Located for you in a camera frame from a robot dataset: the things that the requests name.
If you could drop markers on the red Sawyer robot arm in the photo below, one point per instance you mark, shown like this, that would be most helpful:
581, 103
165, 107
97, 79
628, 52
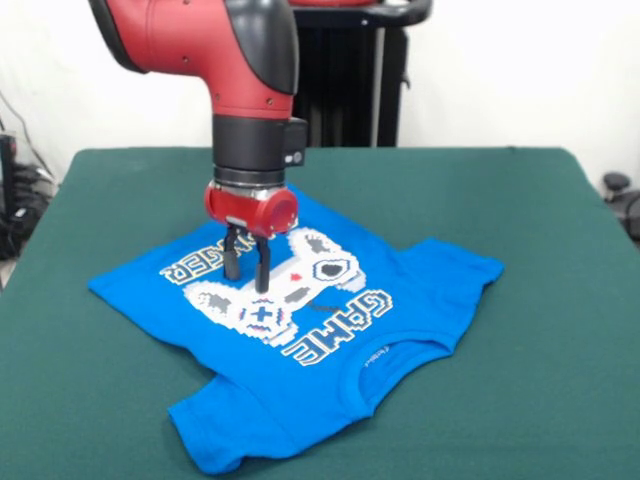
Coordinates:
240, 65

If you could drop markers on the dark green table cloth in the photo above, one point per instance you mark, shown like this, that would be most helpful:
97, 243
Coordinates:
550, 350

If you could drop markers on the grey chair base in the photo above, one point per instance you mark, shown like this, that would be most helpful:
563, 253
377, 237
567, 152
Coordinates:
616, 181

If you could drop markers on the blue printed shirt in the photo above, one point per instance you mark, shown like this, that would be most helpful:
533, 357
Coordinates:
350, 390

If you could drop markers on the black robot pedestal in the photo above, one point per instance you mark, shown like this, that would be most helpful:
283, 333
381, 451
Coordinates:
360, 85

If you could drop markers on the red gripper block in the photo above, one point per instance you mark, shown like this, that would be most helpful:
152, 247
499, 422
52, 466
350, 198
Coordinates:
235, 207

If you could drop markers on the black upright stand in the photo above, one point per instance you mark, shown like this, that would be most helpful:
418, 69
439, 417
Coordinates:
7, 170

